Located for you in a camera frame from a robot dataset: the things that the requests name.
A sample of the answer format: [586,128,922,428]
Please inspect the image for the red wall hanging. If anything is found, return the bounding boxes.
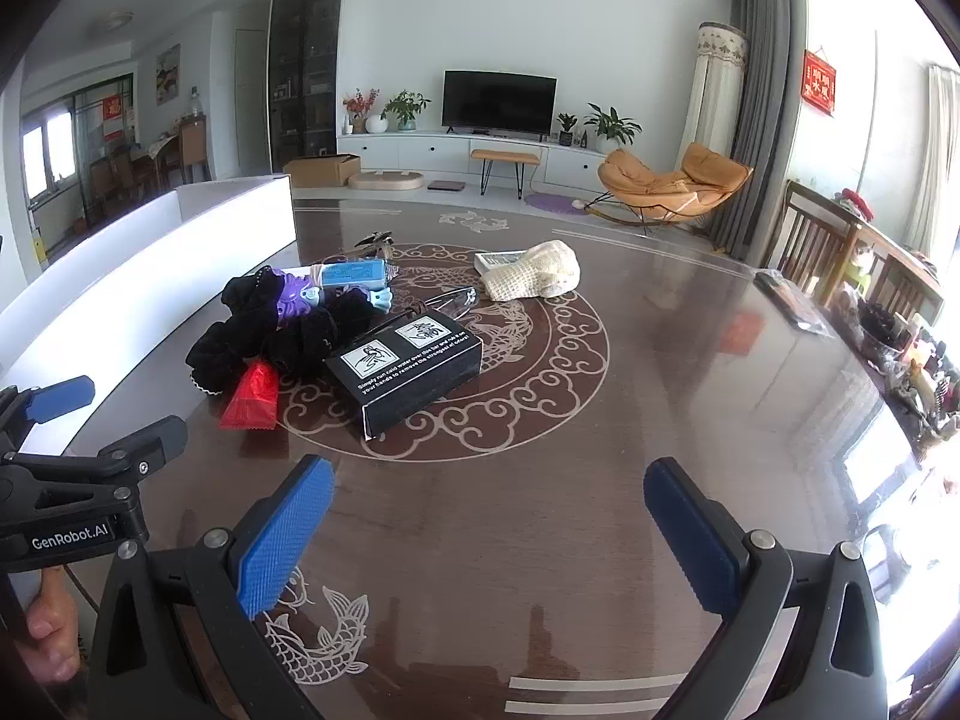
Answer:
[802,50,838,117]

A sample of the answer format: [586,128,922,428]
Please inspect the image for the cardboard box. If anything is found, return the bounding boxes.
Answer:
[283,154,362,188]

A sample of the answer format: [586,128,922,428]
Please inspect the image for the person's left hand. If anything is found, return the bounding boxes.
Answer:
[26,566,83,680]

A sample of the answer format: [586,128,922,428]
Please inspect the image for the purple plastic toy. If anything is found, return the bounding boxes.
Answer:
[270,268,395,331]

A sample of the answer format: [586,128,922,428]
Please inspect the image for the blue white medicine box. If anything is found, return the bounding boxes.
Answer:
[311,259,398,290]

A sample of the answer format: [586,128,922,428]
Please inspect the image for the eyeglasses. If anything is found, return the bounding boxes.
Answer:
[409,285,481,320]

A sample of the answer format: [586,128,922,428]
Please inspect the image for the white TV cabinet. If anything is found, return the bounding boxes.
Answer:
[337,131,623,192]

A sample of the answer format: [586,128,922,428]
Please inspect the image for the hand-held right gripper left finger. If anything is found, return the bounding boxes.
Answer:
[86,454,336,720]

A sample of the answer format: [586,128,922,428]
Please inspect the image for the white storage box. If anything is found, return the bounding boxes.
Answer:
[0,174,298,458]

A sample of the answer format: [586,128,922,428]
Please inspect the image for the red flower arrangement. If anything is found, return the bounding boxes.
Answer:
[343,88,380,134]

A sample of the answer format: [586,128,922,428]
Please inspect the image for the clutter of small table things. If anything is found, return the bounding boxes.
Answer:
[832,187,960,451]

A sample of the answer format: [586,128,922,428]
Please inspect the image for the large leafy potted plant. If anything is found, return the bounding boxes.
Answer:
[583,103,642,153]

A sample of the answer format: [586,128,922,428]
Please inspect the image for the dark display cabinet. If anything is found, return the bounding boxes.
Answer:
[268,0,348,173]

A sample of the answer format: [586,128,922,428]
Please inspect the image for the dark flat tray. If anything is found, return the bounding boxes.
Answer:
[754,270,833,338]

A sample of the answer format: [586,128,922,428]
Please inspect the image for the brown patterned desktop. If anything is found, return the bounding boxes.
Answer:
[0,195,953,720]

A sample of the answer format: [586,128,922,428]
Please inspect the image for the black printed box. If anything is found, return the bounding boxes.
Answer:
[324,313,483,437]

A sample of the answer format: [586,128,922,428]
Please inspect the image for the white curtain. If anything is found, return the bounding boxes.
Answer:
[904,64,960,263]

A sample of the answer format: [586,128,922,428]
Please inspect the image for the beige floor cushion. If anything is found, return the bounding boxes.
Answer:
[349,170,425,192]

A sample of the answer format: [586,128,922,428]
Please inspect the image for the wall painting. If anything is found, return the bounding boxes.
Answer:
[155,43,182,106]

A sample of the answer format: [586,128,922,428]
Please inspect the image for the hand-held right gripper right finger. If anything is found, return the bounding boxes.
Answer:
[643,456,890,720]

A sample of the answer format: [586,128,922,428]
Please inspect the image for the white flat box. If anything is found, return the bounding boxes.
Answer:
[474,250,530,276]

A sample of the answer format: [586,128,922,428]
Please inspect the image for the wooden chair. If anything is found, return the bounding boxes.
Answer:
[870,251,946,323]
[765,180,863,301]

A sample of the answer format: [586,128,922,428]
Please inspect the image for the purple floor mat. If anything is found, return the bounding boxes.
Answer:
[523,193,593,215]

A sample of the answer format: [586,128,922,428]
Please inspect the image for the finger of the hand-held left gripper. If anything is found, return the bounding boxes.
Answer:
[0,415,188,486]
[0,375,96,458]

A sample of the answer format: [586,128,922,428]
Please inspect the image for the wooden bench with metal legs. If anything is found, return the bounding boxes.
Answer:
[470,149,541,198]

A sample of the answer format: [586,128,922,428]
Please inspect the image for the black television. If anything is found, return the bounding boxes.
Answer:
[442,70,558,137]

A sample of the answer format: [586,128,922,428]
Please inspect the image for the grey curtain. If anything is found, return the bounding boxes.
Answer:
[709,0,807,263]

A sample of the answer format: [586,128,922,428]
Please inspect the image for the orange rocking chair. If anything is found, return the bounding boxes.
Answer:
[585,141,755,235]

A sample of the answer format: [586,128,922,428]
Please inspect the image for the cream mesh bag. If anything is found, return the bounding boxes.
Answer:
[480,240,582,301]

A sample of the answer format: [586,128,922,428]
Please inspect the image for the green potted plant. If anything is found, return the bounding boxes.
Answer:
[380,90,432,132]

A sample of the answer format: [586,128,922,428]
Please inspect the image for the cream covered floor air conditioner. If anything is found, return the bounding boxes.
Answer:
[686,21,751,166]

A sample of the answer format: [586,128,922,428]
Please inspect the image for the red plastic packet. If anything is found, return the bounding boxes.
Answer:
[219,360,280,431]

